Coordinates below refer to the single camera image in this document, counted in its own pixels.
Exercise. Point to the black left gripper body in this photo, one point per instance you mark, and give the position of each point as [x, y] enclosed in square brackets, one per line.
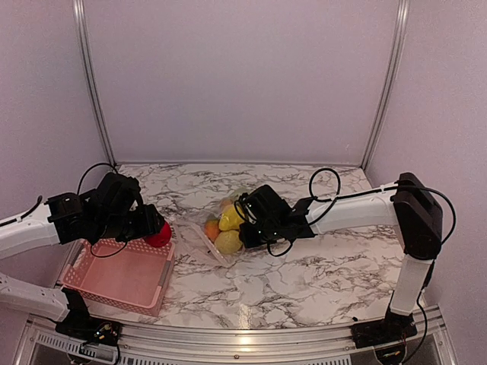
[118, 227]

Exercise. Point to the beige fake bread ball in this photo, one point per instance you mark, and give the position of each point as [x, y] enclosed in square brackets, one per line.
[228, 242]

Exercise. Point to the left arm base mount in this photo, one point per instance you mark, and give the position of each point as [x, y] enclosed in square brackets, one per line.
[91, 330]

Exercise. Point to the front aluminium rail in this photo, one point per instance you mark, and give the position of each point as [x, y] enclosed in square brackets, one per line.
[158, 344]

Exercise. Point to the orange fake fruit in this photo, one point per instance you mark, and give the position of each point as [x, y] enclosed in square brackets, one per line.
[212, 230]

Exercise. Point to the pink perforated plastic basket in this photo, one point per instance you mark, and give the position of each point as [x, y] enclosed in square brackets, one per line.
[133, 276]

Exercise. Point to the aluminium frame post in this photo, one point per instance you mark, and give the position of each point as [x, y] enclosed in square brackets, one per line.
[396, 52]
[89, 74]

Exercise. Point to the red fake apple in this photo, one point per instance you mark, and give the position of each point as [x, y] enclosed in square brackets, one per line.
[160, 239]

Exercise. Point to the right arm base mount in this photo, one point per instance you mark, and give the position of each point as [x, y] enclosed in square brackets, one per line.
[379, 332]

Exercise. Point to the left aluminium frame post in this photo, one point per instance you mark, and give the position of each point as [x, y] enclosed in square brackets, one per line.
[89, 74]

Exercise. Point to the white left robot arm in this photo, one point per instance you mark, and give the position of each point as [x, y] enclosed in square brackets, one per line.
[55, 221]

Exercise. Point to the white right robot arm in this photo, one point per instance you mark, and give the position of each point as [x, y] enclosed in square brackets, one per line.
[406, 205]

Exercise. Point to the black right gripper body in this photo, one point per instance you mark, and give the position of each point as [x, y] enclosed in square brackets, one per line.
[268, 233]

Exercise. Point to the right aluminium frame post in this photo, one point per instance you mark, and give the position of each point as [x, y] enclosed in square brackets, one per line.
[396, 52]

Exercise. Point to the clear zip top bag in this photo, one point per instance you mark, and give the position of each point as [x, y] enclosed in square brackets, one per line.
[196, 222]

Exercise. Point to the yellow fake lemon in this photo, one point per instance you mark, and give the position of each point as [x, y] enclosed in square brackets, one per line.
[231, 218]

